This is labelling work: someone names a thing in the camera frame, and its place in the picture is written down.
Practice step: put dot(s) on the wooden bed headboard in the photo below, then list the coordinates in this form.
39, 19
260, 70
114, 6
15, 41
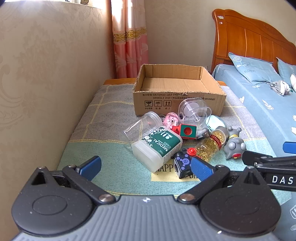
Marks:
242, 34

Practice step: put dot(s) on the pale pink blanket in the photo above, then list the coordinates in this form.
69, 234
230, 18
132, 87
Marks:
293, 83

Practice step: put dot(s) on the white box with green label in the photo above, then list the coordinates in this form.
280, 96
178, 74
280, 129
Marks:
159, 146

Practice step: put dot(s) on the blue flower print pillow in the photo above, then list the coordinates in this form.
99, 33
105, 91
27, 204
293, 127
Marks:
252, 67
286, 68

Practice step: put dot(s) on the red toy truck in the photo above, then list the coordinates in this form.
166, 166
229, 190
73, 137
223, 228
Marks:
187, 132

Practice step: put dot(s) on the pink patterned curtain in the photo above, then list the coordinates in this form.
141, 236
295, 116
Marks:
129, 46

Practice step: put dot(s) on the golden capsule bottle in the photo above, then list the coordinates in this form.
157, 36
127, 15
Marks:
208, 148

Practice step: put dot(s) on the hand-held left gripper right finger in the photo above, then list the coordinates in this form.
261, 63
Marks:
201, 169

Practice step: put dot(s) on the small round clock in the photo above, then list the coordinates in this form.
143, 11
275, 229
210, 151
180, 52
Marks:
84, 1

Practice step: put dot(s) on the blue printed bed sheet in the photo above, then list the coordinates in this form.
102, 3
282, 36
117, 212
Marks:
254, 99

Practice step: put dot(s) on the clear plastic jar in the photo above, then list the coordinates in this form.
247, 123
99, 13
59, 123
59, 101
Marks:
138, 129

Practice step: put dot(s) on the crumpled grey cloth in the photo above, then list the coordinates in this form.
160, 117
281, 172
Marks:
279, 88

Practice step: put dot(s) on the light blue toy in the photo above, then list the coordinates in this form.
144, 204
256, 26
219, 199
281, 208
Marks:
215, 122

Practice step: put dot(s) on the grey round-eared toy figure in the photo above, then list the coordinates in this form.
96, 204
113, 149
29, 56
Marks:
235, 146

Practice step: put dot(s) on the clear container with white spool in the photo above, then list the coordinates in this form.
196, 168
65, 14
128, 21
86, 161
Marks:
189, 109

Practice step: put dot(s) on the pink figurine toy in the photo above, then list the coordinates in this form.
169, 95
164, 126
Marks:
171, 119

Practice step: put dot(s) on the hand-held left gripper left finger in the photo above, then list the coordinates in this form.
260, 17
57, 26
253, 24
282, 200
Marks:
91, 166

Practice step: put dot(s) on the cardboard box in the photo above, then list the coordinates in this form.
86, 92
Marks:
175, 99

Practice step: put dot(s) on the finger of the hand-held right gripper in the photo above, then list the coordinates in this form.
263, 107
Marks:
290, 147
256, 158

